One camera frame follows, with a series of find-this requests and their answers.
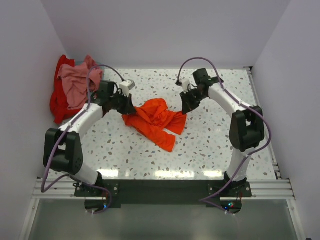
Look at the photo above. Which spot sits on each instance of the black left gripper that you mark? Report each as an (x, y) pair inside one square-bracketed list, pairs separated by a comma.
[(128, 108)]

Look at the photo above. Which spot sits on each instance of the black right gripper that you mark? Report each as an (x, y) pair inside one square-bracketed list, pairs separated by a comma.
[(187, 105)]

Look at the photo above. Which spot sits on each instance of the orange t shirt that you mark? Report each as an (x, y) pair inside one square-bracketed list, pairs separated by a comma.
[(152, 118)]

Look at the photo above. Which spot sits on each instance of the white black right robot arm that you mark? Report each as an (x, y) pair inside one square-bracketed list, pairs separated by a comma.
[(246, 130)]

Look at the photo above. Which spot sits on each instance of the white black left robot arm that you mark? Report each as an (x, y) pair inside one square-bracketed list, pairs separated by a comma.
[(63, 148)]

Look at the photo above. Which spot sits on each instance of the teal laundry basket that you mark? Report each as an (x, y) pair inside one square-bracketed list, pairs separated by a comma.
[(100, 67)]

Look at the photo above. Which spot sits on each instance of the pink t shirt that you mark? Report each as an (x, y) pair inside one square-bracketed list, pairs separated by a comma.
[(68, 77)]

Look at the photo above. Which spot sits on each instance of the red t shirt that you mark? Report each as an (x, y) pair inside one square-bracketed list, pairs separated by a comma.
[(59, 103)]

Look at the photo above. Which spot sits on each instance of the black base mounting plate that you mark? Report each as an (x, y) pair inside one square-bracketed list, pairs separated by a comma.
[(108, 202)]

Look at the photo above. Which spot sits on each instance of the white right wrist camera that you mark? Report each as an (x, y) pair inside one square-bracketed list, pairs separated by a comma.
[(185, 85)]

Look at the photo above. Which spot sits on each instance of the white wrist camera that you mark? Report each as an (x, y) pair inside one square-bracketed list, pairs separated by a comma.
[(125, 87), (185, 85)]

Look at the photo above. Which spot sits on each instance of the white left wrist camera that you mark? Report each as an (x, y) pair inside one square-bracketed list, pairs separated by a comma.
[(125, 87)]

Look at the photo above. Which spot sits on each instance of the aluminium front frame rail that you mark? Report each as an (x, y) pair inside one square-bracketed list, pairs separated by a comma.
[(169, 189)]

